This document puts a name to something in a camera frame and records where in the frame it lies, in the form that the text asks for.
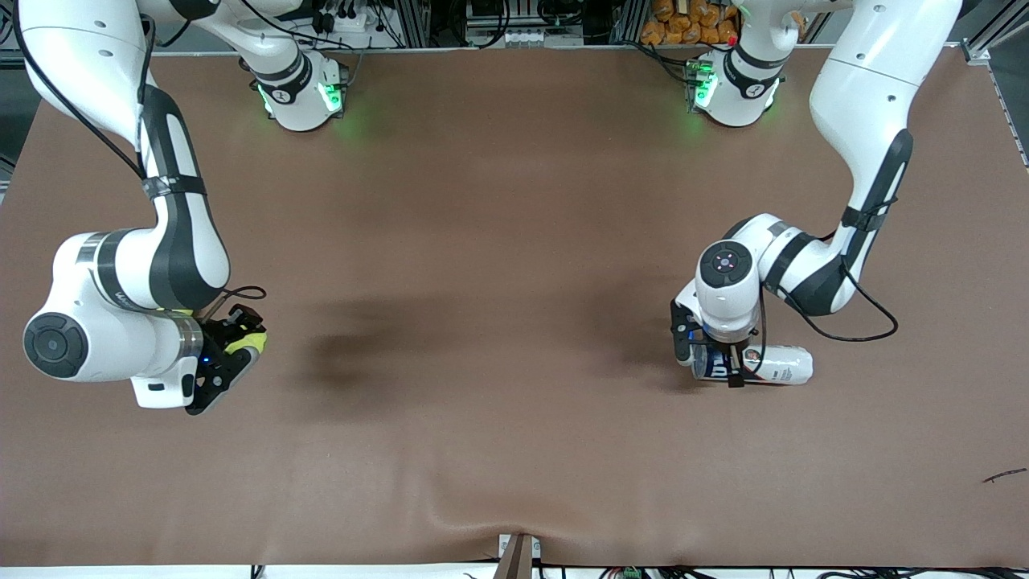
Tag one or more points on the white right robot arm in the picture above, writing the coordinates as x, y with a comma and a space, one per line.
80, 48

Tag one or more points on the bag of orange items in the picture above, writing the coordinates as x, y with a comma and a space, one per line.
683, 24

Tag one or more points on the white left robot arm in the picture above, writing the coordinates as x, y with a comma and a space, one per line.
864, 80

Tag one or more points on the aluminium frame post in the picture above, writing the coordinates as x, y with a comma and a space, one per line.
627, 20
414, 24

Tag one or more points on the electronics box with connectors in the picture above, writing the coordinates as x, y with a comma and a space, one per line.
522, 36

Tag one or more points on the aluminium frame corner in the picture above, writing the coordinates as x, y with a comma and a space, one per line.
977, 52

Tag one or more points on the brown table cover sheet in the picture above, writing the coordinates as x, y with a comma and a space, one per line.
514, 241

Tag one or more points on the white power strip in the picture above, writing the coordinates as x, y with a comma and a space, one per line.
342, 22

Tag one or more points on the printed yellow tennis ball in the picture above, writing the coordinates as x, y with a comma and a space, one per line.
249, 342

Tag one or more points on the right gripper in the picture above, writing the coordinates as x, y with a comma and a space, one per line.
215, 337

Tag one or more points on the white blue tennis ball can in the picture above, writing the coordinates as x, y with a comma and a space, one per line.
784, 366

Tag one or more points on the brown post with white bracket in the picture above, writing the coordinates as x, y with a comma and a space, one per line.
518, 563

